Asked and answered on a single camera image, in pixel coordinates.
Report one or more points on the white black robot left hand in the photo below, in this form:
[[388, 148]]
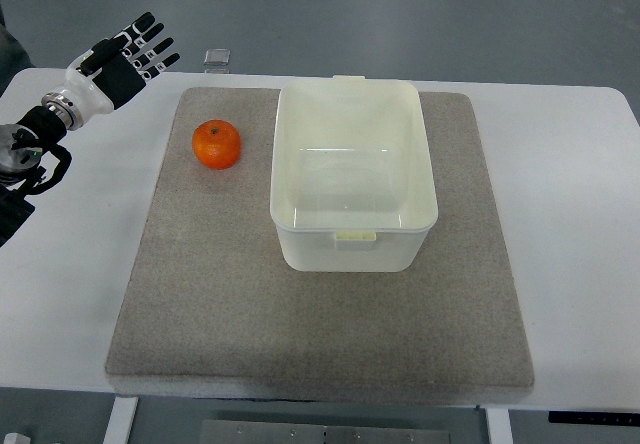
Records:
[[119, 67]]

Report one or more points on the orange fruit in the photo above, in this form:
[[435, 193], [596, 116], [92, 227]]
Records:
[[216, 144]]

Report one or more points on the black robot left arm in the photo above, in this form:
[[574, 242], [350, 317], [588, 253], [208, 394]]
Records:
[[33, 160]]

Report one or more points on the white plastic box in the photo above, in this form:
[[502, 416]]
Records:
[[352, 186]]

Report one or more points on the small clear square object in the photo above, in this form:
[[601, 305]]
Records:
[[218, 57]]

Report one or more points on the beige felt mat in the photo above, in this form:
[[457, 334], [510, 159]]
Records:
[[212, 309]]

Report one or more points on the white table leg left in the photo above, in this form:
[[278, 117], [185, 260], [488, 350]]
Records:
[[121, 420]]

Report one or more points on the white table leg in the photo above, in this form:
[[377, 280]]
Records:
[[499, 426], [121, 420]]

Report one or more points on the white object bottom left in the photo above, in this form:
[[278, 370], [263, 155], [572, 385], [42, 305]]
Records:
[[16, 438]]

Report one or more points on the white table leg right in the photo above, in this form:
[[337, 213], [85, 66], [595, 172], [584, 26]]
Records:
[[499, 426]]

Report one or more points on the black table control panel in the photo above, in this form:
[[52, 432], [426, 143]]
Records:
[[594, 418]]

